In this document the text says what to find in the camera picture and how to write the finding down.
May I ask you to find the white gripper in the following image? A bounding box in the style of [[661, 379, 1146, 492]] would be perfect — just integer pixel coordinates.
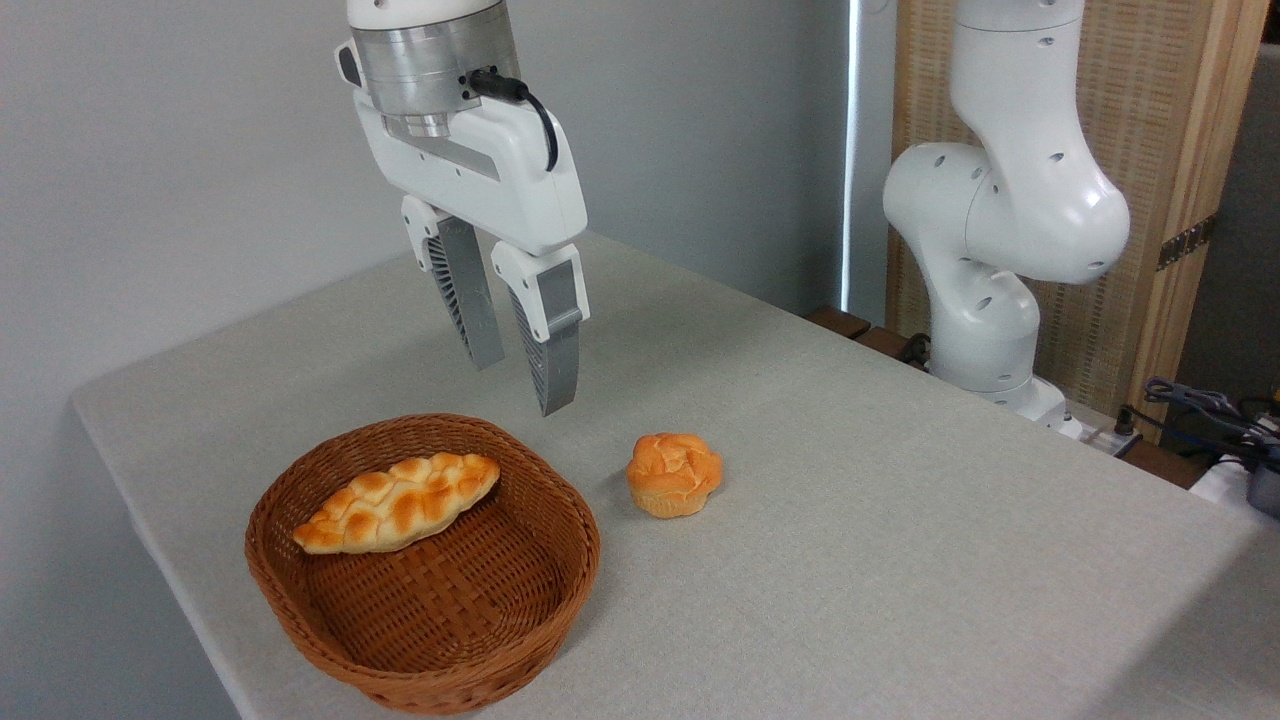
[[336, 40, 591, 417]]

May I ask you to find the round orange bread bun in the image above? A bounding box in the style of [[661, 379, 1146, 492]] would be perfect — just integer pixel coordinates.
[[626, 432, 724, 519]]

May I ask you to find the dark wooden base board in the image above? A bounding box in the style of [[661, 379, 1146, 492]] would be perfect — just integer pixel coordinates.
[[805, 305, 933, 373]]

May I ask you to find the grey tablecloth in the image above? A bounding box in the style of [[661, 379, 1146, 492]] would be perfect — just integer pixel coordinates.
[[70, 228, 1280, 720]]

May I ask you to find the bundle of dark cables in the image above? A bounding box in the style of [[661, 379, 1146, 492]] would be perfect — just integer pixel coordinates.
[[1143, 377, 1280, 463]]

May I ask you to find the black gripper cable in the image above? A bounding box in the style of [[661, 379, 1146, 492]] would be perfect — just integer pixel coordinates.
[[467, 68, 560, 173]]

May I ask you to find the metal screen hinge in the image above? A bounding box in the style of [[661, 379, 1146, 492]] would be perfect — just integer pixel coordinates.
[[1157, 213, 1219, 271]]

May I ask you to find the brown woven wicker basket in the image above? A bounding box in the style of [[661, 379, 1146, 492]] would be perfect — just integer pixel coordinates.
[[244, 413, 602, 716]]

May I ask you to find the long braided bread loaf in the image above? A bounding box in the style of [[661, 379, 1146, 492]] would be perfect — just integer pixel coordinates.
[[292, 452, 501, 556]]

